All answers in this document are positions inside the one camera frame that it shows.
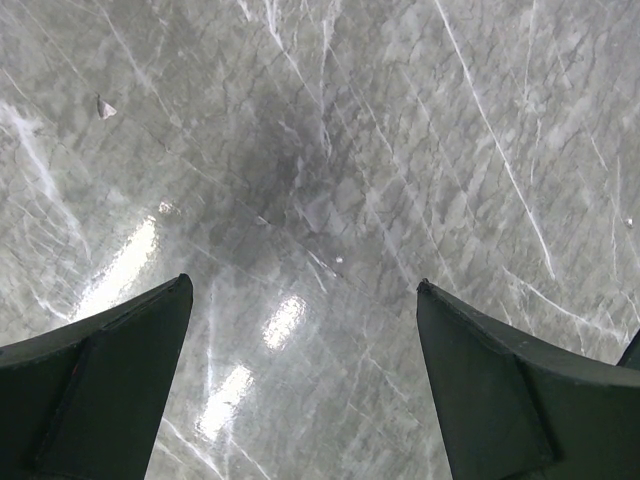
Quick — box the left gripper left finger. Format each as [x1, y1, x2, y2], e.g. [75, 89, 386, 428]
[1, 274, 193, 479]

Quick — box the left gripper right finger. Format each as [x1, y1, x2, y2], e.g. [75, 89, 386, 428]
[417, 280, 639, 479]

